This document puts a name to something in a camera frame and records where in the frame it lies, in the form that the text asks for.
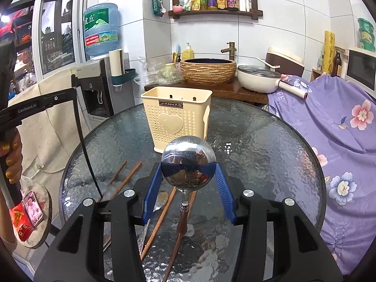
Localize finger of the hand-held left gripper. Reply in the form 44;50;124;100
71;75;104;200

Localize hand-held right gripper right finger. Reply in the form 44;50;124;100
215;163;344;282

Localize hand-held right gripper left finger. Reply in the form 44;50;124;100
34;162;163;282

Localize metal knife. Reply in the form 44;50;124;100
137;222;151;249

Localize metal ladle with wooden handle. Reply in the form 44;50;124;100
160;135;217;238

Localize cream plastic utensil holder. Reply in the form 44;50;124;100
141;86;213;154

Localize person's left forearm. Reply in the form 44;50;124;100
0;192;17;245

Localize person's left hand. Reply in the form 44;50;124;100
6;129;23;186

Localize beige cloth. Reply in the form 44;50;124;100
6;73;92;184

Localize water dispenser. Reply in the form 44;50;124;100
70;57;130;124

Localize round woven cushion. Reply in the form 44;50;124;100
17;182;54;250

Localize glass sliding window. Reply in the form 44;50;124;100
31;0;89;76

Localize smartphone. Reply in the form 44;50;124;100
23;190;44;227

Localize clear plastic bag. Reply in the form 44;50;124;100
133;58;183;86

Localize blue water jug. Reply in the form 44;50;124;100
84;3;120;58

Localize red packet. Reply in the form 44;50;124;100
9;202;34;242

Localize wooden counter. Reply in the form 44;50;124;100
144;79;270;105

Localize green cup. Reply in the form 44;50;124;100
161;63;177;79

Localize white pan with glass lid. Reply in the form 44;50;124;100
237;64;309;99

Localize brown ceramic basin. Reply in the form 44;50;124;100
180;58;237;86

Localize purple floral cloth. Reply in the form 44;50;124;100
267;73;376;268

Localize white rice spoon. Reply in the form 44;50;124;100
255;57;281;70

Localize yellow soap dispenser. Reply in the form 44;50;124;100
182;43;195;61

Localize brass faucet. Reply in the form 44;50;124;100
220;42;237;61

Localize white brown rice cooker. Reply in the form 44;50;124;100
266;46;305;79

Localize green hanging packet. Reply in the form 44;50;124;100
152;0;167;17

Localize brown glass bottle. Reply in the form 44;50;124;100
333;50;343;77

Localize yellow roll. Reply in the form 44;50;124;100
324;31;336;73

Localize yellow seasoning packet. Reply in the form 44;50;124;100
183;0;201;12

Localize white microwave oven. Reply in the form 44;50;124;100
345;47;376;92

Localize green stacked boxes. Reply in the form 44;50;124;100
356;18;376;51

